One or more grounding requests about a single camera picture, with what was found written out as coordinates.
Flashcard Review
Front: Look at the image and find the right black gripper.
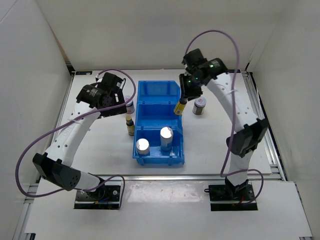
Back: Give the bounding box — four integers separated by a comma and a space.
179, 72, 204, 102

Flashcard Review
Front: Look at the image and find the yellow-label sauce bottle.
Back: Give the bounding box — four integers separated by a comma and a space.
173, 98, 188, 116
125, 115, 135, 136

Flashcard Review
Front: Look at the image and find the silver-lid bead jar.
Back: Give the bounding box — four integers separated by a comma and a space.
160, 126, 174, 151
136, 138, 150, 156

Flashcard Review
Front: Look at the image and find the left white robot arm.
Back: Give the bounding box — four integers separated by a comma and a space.
32, 72, 127, 201

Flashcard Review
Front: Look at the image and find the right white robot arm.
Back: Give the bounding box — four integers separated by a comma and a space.
174, 48, 269, 200

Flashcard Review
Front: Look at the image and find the far blue storage bin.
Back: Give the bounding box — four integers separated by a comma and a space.
137, 80, 181, 103

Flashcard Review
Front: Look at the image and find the blue storage bin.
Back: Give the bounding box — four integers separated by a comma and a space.
137, 80, 181, 103
135, 101, 183, 130
132, 128, 185, 166

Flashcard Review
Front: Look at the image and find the middle blue storage bin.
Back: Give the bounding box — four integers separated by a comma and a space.
135, 101, 183, 130

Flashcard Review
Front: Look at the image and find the near blue storage bin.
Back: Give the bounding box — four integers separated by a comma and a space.
132, 128, 185, 166

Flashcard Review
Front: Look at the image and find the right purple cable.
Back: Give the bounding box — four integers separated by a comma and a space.
186, 30, 265, 205

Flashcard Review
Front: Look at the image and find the purple cable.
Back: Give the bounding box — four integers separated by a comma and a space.
186, 30, 265, 205
15, 69, 137, 210

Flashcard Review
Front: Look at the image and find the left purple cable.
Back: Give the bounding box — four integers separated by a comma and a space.
15, 69, 137, 210

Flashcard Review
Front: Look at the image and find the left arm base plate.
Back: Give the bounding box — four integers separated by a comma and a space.
73, 181, 123, 210

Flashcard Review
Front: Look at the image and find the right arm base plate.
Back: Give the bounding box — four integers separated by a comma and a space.
204, 184, 258, 212

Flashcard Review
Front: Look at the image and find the aluminium table edge rail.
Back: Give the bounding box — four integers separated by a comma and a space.
99, 173, 282, 181

